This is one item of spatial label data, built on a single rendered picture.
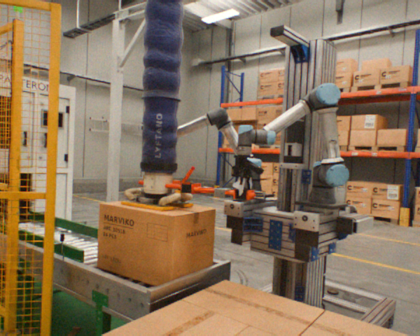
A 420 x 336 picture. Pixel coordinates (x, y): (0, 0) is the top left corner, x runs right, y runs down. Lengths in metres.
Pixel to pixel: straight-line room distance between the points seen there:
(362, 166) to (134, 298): 8.98
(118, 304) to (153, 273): 0.23
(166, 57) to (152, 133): 0.44
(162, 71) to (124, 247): 1.04
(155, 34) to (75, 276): 1.48
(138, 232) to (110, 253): 0.28
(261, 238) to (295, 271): 0.30
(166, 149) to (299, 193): 0.87
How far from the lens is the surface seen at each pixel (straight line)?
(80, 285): 2.25
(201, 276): 2.07
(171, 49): 2.14
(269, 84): 10.30
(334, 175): 1.89
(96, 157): 11.71
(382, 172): 10.18
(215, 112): 2.33
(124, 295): 1.94
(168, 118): 2.07
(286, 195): 2.29
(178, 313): 1.72
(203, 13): 12.59
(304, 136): 2.30
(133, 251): 2.08
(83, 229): 3.18
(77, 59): 11.69
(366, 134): 8.97
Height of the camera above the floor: 1.26
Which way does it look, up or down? 2 degrees down
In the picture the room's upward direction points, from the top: 3 degrees clockwise
